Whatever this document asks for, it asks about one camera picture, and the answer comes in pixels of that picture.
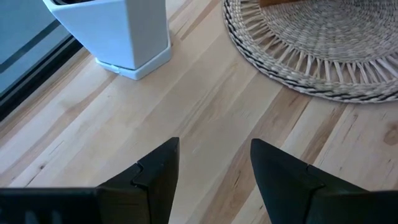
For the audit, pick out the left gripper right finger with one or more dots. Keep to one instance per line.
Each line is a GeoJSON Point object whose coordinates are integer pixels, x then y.
{"type": "Point", "coordinates": [295, 196]}

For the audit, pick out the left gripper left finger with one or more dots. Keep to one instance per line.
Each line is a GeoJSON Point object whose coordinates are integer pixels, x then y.
{"type": "Point", "coordinates": [140, 199]}

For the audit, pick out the white hexagonal plant pot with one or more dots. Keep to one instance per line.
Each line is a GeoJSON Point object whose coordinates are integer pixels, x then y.
{"type": "Point", "coordinates": [124, 31]}

